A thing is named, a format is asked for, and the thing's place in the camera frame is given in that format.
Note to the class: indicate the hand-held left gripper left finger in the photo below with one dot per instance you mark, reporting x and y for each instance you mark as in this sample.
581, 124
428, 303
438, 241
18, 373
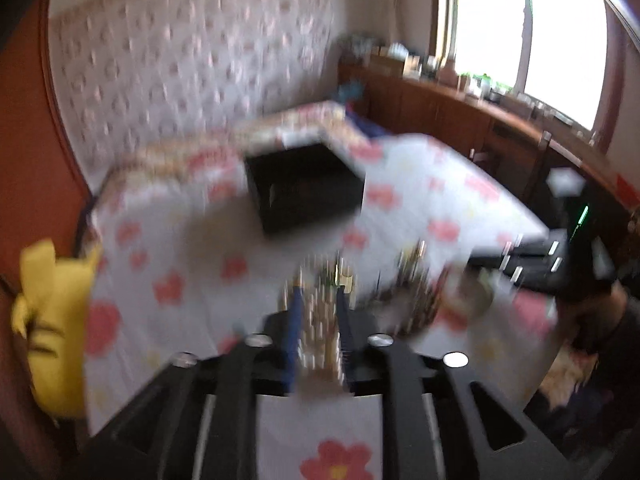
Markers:
292, 332

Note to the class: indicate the long wooden cabinet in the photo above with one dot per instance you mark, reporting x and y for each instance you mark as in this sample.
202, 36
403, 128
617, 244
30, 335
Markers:
450, 115

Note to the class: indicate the row of small cabinet-top clutter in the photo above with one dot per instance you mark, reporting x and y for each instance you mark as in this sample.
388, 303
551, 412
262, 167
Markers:
480, 82

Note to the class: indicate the floral bed sheet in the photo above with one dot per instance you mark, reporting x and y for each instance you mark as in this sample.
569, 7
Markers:
210, 240

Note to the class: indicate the window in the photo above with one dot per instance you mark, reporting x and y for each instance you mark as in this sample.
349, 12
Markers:
530, 30

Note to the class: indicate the gold beaded jewelry piece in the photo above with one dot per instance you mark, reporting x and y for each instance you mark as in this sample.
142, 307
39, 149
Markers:
320, 330

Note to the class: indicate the yellow plush toy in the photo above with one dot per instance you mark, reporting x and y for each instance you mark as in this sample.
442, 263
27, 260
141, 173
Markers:
50, 330

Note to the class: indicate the black box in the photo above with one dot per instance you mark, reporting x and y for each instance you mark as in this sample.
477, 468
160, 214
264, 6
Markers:
305, 185

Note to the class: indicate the folded patterned blanket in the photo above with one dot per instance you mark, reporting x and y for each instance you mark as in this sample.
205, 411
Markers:
280, 132

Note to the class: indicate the cardboard box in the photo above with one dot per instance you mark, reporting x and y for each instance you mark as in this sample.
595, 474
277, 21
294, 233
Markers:
387, 64

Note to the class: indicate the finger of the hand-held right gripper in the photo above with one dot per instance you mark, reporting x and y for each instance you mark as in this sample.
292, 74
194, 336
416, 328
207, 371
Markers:
530, 250
537, 275

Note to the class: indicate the blue cloth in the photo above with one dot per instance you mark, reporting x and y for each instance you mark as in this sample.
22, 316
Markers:
350, 91

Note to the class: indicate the person's right forearm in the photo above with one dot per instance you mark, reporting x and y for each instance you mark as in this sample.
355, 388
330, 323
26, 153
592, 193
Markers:
607, 340

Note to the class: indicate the pile of dark gold jewelry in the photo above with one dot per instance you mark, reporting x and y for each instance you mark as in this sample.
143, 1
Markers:
407, 300

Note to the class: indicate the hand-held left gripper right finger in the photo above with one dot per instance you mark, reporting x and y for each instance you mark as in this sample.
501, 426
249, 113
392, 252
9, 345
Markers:
343, 320

